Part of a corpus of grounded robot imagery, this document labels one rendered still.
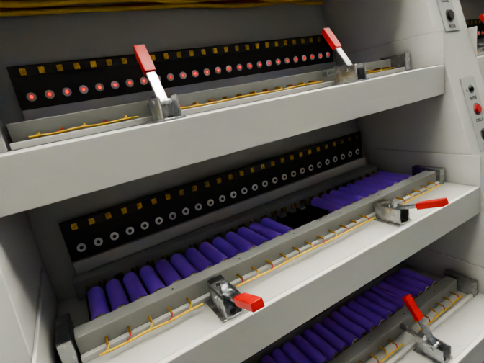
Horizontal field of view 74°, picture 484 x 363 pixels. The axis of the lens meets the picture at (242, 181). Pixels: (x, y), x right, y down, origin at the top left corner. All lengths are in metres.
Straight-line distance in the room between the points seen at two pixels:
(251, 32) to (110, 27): 0.25
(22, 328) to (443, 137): 0.61
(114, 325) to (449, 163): 0.55
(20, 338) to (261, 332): 0.20
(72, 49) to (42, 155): 0.28
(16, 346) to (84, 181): 0.13
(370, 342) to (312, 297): 0.19
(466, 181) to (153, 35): 0.56
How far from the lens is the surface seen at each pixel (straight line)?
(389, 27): 0.67
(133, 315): 0.35
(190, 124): 0.32
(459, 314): 0.66
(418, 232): 0.50
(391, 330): 0.57
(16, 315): 0.30
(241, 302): 0.29
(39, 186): 0.30
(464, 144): 0.62
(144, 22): 0.58
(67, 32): 0.56
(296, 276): 0.38
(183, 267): 0.40
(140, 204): 0.46
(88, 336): 0.35
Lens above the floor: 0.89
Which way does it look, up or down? 2 degrees down
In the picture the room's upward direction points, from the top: 18 degrees counter-clockwise
